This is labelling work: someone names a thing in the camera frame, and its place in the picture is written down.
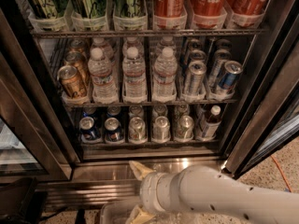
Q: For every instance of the steel fridge base grille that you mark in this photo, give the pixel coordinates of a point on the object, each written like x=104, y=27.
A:
x=95, y=183

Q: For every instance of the gold can rear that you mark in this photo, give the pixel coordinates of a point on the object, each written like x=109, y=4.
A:
x=78, y=45

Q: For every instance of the gold can front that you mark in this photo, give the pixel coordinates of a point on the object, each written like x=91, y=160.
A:
x=72, y=82

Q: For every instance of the clear plastic bin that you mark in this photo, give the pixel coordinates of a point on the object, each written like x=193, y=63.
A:
x=118, y=212

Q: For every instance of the fridge door left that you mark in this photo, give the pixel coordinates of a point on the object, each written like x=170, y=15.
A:
x=21, y=117

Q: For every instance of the slim can middle right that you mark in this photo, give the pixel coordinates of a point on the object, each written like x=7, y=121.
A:
x=220, y=57

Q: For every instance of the water bottle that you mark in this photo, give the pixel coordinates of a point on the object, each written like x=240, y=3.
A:
x=166, y=41
x=101, y=43
x=132, y=42
x=104, y=86
x=134, y=76
x=164, y=76

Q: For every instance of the gold can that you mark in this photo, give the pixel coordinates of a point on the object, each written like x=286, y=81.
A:
x=78, y=45
x=78, y=60
x=72, y=82

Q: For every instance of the slim can middle left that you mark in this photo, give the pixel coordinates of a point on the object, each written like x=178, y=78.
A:
x=194, y=55

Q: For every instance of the brown drink bottle white cap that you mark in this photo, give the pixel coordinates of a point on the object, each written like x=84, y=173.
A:
x=210, y=123

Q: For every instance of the fridge door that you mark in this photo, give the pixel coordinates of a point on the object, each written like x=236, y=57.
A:
x=262, y=119
x=21, y=117

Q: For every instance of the fridge door right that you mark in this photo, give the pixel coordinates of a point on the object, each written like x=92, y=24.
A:
x=262, y=119

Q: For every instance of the water bottle rear left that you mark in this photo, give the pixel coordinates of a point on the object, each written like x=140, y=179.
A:
x=101, y=43

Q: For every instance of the slim silver can front left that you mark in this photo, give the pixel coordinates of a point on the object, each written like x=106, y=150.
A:
x=194, y=78

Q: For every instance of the upper wire shelf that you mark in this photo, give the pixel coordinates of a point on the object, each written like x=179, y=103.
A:
x=151, y=33

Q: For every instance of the blue pepsi can front left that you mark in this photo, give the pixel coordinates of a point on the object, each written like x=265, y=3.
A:
x=89, y=129

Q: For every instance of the blue pepsi can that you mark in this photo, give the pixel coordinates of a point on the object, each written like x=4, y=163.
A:
x=114, y=112
x=91, y=112
x=89, y=129
x=113, y=131

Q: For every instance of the water bottle front middle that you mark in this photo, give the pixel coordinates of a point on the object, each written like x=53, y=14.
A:
x=134, y=76

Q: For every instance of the water bottle rear middle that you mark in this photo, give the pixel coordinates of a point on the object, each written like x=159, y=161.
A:
x=132, y=42

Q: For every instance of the gold can middle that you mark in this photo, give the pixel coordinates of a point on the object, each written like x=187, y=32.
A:
x=78, y=60

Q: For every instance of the water bottle front left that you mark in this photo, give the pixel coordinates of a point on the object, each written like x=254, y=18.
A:
x=104, y=86

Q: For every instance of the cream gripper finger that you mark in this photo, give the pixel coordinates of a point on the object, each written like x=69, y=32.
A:
x=140, y=171
x=139, y=216

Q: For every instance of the slim can rear left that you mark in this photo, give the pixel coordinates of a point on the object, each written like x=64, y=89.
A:
x=192, y=44

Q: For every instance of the wire shelf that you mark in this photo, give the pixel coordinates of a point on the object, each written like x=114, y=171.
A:
x=151, y=33
x=151, y=103

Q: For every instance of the slim blue silver can front right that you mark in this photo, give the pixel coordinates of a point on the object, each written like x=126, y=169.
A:
x=228, y=77

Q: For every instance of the blue pepsi can rear left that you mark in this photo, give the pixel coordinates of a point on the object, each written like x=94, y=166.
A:
x=91, y=112

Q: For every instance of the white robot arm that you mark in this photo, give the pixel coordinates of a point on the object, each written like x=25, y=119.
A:
x=202, y=189

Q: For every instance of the water bottle front right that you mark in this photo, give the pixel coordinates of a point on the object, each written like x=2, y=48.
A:
x=164, y=76

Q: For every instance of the water bottle rear right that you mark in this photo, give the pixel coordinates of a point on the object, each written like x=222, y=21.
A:
x=166, y=41

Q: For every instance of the silver soda can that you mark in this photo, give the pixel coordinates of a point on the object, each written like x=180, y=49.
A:
x=161, y=129
x=159, y=110
x=136, y=111
x=137, y=130
x=181, y=110
x=184, y=129

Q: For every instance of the middle wire shelf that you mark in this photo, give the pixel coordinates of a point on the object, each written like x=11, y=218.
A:
x=151, y=103

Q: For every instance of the slim can rear right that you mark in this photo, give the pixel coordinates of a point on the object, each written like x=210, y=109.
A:
x=223, y=44

